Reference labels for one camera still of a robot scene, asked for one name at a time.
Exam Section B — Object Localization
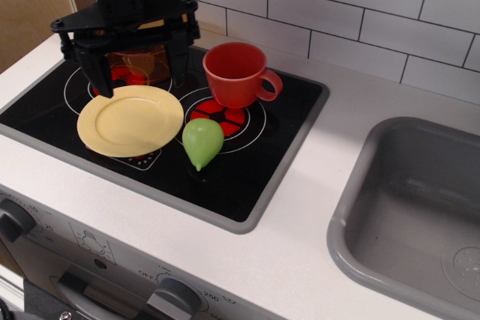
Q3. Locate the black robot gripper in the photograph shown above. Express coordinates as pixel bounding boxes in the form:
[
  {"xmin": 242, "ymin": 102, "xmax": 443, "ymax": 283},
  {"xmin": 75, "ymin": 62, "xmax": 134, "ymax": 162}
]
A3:
[{"xmin": 50, "ymin": 0, "xmax": 200, "ymax": 98}]

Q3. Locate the red plastic cup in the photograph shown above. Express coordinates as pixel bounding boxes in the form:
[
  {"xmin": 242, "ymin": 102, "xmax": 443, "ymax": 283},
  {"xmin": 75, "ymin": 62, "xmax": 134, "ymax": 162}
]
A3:
[{"xmin": 202, "ymin": 42, "xmax": 284, "ymax": 109}]

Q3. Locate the yellow plastic plate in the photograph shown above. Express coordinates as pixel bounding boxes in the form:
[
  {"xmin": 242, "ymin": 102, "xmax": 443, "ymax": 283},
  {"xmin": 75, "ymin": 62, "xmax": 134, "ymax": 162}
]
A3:
[{"xmin": 77, "ymin": 85, "xmax": 184, "ymax": 157}]

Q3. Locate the amber transparent pot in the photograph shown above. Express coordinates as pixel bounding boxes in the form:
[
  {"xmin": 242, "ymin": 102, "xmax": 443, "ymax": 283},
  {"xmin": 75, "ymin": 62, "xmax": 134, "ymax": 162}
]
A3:
[{"xmin": 104, "ymin": 12, "xmax": 191, "ymax": 86}]

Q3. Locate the green plastic pear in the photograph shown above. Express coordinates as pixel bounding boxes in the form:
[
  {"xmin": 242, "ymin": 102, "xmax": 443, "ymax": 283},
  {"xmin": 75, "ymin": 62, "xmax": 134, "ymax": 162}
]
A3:
[{"xmin": 182, "ymin": 118, "xmax": 224, "ymax": 172}]

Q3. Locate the black toy stovetop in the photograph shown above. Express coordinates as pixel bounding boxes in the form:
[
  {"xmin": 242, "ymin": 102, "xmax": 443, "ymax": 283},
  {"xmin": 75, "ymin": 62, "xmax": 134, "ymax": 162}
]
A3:
[{"xmin": 1, "ymin": 47, "xmax": 329, "ymax": 234}]

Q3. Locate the grey oven front panel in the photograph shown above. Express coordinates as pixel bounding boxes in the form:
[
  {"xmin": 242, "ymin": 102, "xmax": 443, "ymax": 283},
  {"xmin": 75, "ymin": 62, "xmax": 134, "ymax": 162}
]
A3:
[{"xmin": 1, "ymin": 188, "xmax": 277, "ymax": 319}]

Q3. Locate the grey left oven knob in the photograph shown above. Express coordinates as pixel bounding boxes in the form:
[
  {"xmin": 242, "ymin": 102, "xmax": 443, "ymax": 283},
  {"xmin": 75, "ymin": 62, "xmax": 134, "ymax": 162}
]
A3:
[{"xmin": 1, "ymin": 199, "xmax": 36, "ymax": 243}]

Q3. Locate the grey oven knob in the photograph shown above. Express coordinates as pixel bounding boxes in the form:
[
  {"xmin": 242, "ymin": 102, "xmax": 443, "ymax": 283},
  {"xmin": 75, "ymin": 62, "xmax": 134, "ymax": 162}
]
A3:
[
  {"xmin": 147, "ymin": 278, "xmax": 201, "ymax": 320},
  {"xmin": 1, "ymin": 199, "xmax": 36, "ymax": 243}
]

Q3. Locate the grey right oven knob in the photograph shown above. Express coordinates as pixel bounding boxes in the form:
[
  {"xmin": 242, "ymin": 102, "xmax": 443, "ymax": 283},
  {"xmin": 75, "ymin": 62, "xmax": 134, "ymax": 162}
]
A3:
[{"xmin": 147, "ymin": 278, "xmax": 201, "ymax": 320}]

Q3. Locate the grey plastic sink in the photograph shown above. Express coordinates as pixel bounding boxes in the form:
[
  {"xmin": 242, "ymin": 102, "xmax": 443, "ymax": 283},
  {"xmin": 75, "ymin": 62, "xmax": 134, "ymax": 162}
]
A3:
[{"xmin": 327, "ymin": 117, "xmax": 479, "ymax": 319}]

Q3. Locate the grey oven door handle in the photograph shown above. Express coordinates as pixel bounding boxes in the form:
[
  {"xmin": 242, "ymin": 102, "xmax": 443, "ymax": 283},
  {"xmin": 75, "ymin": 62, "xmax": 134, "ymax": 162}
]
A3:
[{"xmin": 55, "ymin": 273, "xmax": 145, "ymax": 319}]

